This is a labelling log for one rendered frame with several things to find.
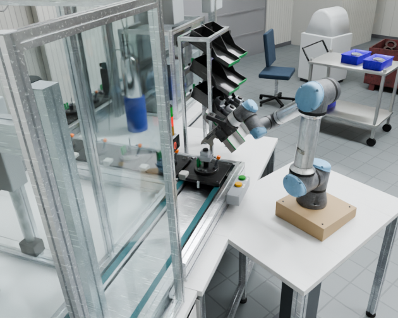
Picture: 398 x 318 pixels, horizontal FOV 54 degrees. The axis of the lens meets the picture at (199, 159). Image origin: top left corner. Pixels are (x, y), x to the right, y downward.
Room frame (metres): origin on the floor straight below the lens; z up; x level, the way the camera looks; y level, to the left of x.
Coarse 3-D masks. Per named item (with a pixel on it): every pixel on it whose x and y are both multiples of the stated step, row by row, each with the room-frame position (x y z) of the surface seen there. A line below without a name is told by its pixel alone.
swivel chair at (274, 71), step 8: (272, 32) 5.75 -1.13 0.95; (264, 40) 5.48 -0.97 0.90; (272, 40) 5.71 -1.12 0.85; (264, 48) 5.48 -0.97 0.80; (272, 48) 5.67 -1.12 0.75; (272, 56) 5.63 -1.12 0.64; (264, 72) 5.41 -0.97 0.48; (272, 72) 5.39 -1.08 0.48; (280, 72) 5.37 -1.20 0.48; (288, 72) 5.36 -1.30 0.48; (264, 96) 5.58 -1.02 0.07; (272, 96) 5.49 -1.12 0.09; (280, 96) 5.67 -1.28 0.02; (280, 104) 5.20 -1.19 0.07
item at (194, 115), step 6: (198, 102) 3.31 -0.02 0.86; (192, 108) 3.18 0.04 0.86; (198, 108) 3.18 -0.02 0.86; (186, 114) 3.04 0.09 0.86; (192, 114) 3.04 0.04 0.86; (198, 114) 3.09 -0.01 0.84; (174, 120) 2.93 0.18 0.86; (180, 120) 2.93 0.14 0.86; (192, 120) 2.96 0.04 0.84; (198, 120) 3.09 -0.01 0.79; (192, 126) 2.96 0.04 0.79; (198, 126) 3.08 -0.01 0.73
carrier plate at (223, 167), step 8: (192, 160) 2.05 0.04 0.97; (192, 168) 1.95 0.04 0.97; (224, 168) 1.93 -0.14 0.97; (192, 176) 1.87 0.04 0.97; (200, 176) 1.86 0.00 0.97; (208, 176) 1.86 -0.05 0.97; (216, 176) 1.86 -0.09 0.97; (224, 176) 1.86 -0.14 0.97; (208, 184) 1.80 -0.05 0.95; (216, 184) 1.78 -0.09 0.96
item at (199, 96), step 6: (198, 84) 2.25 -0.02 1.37; (204, 84) 2.32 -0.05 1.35; (198, 90) 2.20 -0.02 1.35; (204, 90) 2.33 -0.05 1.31; (216, 90) 2.28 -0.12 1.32; (192, 96) 2.22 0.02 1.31; (198, 96) 2.20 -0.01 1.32; (204, 96) 2.18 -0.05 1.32; (216, 96) 2.28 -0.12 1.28; (222, 96) 2.26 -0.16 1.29; (204, 102) 2.18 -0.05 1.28; (216, 108) 2.14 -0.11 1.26; (222, 114) 2.11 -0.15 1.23
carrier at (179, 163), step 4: (176, 156) 2.10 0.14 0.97; (180, 156) 2.10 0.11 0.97; (184, 156) 2.10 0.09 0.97; (188, 156) 2.10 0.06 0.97; (176, 160) 2.02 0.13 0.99; (180, 160) 2.05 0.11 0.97; (184, 160) 2.05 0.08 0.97; (188, 160) 2.05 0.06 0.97; (176, 164) 2.00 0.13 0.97; (180, 164) 2.01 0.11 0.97; (184, 164) 2.01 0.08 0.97; (176, 168) 1.96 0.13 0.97; (180, 168) 1.96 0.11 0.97; (184, 168) 1.99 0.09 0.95; (176, 172) 1.92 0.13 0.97; (176, 176) 1.88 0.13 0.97
